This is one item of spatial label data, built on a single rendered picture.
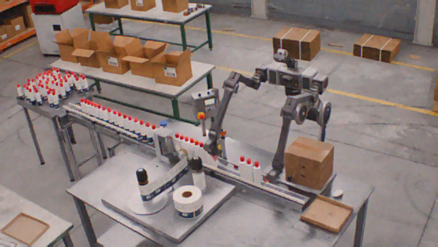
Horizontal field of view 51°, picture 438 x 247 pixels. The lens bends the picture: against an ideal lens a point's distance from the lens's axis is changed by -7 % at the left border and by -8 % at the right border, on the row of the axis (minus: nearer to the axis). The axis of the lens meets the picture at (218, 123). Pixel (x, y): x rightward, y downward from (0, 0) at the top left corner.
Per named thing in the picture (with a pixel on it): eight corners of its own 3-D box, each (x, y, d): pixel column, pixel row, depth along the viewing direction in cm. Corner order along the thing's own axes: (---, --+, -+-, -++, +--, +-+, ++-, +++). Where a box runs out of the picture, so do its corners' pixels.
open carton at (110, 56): (95, 74, 593) (89, 46, 573) (118, 59, 625) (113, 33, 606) (118, 79, 575) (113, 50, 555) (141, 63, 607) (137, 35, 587)
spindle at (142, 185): (139, 201, 361) (131, 170, 347) (147, 195, 367) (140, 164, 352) (147, 205, 357) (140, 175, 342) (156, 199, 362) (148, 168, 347)
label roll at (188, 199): (170, 213, 349) (166, 198, 342) (186, 198, 363) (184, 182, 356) (192, 222, 339) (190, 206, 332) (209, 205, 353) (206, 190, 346)
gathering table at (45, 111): (37, 163, 575) (15, 98, 527) (74, 139, 616) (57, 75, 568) (71, 184, 535) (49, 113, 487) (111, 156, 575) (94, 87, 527)
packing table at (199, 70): (61, 115, 677) (48, 65, 636) (99, 90, 732) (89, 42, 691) (183, 155, 565) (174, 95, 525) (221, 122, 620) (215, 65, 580)
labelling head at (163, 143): (156, 159, 409) (152, 133, 396) (166, 151, 417) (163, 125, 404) (169, 163, 401) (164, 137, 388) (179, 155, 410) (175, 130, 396)
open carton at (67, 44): (54, 62, 640) (48, 37, 621) (77, 50, 672) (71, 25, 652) (73, 66, 621) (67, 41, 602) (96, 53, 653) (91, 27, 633)
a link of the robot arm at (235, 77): (241, 72, 350) (229, 67, 354) (234, 90, 352) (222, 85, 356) (261, 81, 391) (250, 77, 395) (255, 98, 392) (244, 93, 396)
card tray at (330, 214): (299, 218, 339) (299, 214, 337) (317, 198, 356) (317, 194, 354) (337, 233, 322) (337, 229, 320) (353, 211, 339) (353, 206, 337)
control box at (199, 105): (193, 115, 385) (191, 93, 375) (214, 110, 388) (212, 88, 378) (197, 121, 376) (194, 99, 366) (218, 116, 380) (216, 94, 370)
